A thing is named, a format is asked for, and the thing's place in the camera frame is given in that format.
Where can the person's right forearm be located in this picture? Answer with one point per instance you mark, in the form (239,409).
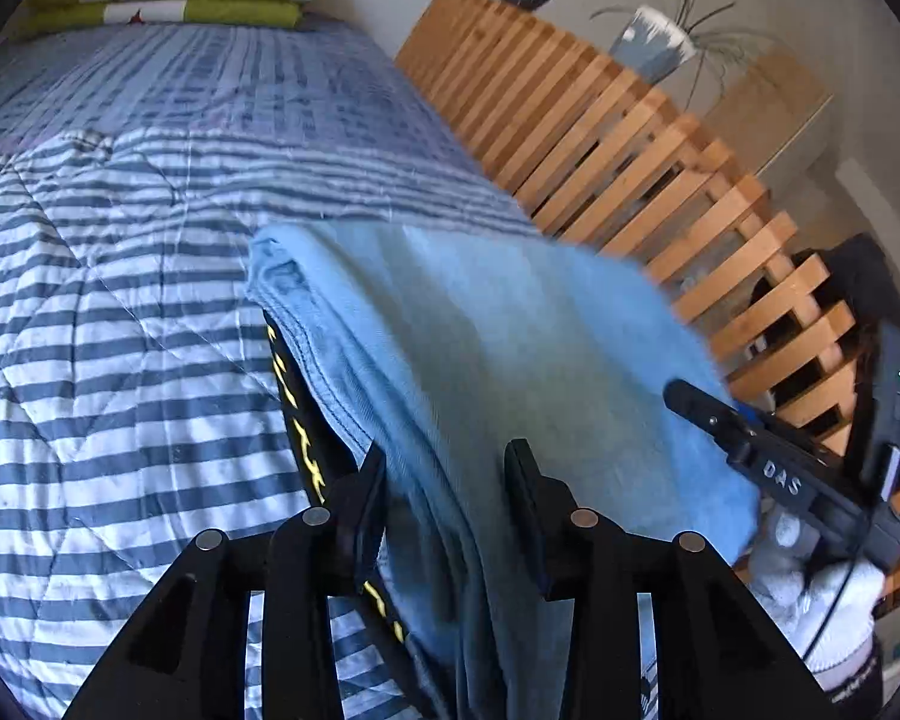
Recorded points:
(855,682)

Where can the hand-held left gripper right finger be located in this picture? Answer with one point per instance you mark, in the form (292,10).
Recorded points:
(540,532)

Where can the wooden slatted divider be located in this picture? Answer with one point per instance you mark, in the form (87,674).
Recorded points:
(607,112)

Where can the green floral folded blanket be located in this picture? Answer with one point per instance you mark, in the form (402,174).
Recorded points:
(195,13)

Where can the person's right hand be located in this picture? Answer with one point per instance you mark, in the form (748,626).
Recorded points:
(780,592)

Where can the light wooden cabinet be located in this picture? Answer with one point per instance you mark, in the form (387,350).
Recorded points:
(772,105)

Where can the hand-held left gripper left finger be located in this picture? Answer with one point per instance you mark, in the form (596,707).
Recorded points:
(360,532)

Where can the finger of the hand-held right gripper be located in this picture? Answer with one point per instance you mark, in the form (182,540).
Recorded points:
(701,409)

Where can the blue white striped bedspread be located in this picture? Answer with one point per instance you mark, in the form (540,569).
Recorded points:
(120,277)

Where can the blue black pants yellow print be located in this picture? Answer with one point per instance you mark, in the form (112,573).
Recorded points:
(304,442)

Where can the light blue soft pants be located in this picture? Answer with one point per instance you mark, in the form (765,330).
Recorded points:
(457,330)

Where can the potted plant grey white pot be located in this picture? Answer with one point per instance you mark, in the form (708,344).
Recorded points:
(652,41)

